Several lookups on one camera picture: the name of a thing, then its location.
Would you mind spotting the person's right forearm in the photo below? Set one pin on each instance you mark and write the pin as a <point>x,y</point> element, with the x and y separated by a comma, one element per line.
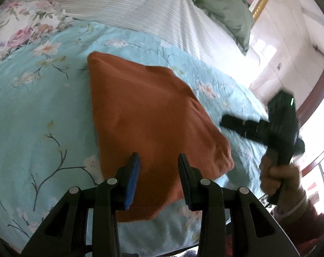
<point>311,225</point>

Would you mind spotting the dark red wooden rail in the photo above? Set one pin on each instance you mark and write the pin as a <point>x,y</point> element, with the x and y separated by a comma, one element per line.
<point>322,156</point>

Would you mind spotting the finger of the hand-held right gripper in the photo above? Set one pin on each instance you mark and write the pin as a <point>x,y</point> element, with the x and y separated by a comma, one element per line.
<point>239,125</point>

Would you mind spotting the light blue floral blanket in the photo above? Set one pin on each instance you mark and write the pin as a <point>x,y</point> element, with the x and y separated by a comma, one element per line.
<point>44,107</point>

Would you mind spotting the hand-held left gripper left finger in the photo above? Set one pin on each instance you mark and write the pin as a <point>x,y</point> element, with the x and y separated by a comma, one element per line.
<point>132,184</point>

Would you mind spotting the green pillow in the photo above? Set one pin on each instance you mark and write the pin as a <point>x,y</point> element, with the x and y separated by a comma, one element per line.
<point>226,13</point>

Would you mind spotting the white pink floral pillow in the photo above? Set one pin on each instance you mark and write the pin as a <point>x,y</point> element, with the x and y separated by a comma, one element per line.
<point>20,32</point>

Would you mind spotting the white striped quilt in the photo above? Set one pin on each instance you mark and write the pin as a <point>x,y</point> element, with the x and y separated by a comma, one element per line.
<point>140,5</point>

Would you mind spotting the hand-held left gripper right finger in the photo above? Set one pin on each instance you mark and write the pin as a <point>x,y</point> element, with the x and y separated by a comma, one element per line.
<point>187,184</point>

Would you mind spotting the person's right hand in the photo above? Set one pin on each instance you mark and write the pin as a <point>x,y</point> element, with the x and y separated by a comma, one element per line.
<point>290,182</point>

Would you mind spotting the orange knit sweater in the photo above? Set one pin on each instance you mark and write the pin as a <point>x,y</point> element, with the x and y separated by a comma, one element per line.
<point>151,117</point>

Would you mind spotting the brown wooden door frame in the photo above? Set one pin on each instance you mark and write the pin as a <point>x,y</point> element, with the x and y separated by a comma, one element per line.
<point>321,85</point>

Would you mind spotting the white wall socket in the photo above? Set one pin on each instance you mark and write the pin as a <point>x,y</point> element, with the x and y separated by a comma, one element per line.
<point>279,66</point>

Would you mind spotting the gold framed landscape painting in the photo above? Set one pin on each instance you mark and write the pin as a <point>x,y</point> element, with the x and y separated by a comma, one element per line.
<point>265,1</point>

